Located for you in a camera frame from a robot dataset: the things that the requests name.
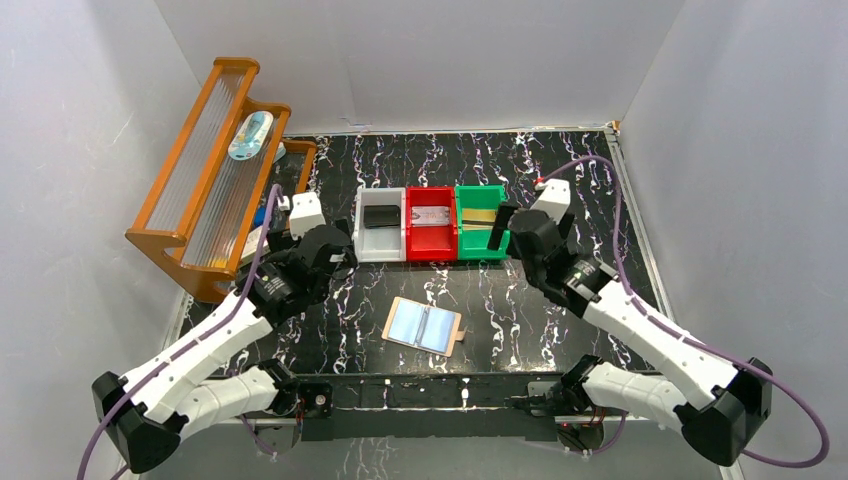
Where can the wooden three-tier shelf rack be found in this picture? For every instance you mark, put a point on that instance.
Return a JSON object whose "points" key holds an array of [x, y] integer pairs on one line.
{"points": [[196, 218]]}

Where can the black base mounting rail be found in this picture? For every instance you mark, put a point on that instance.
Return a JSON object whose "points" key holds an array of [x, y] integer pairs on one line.
{"points": [[430, 404]]}

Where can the silver card in red bin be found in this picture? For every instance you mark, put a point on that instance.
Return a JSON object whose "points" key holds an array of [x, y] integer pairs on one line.
{"points": [[429, 210]]}

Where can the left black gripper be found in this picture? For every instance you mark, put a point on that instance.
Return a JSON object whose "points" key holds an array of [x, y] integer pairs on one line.
{"points": [[337, 245]]}

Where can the white plastic bin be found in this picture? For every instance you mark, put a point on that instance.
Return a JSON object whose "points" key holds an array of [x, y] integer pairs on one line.
{"points": [[384, 243]]}

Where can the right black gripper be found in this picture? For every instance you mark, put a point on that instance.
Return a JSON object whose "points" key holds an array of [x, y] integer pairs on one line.
{"points": [[501, 224]]}

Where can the green plastic bin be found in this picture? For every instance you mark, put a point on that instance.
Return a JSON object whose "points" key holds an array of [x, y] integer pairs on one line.
{"points": [[473, 243]]}

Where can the white red small box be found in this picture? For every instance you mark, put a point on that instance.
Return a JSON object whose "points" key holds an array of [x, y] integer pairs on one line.
{"points": [[252, 245]]}

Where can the black chip card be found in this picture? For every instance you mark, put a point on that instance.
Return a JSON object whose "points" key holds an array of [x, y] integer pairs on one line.
{"points": [[382, 216]]}

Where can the gold card in green bin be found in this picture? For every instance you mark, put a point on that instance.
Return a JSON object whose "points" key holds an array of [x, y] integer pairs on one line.
{"points": [[478, 213]]}

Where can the blue bottle cap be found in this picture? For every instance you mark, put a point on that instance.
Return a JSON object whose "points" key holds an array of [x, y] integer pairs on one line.
{"points": [[259, 216]]}

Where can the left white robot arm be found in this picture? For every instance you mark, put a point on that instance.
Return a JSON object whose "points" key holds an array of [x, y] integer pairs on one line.
{"points": [[150, 410]]}

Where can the beige leather card holder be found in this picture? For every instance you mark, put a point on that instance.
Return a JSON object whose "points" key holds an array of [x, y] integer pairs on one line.
{"points": [[423, 327]]}

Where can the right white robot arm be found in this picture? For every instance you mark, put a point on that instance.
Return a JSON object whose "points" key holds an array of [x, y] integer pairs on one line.
{"points": [[716, 405]]}

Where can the red plastic bin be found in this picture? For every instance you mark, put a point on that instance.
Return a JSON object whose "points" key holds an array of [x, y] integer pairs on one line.
{"points": [[432, 242]]}

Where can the gold card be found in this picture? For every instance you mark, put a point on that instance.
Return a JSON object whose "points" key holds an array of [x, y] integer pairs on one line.
{"points": [[478, 213], [478, 223]]}

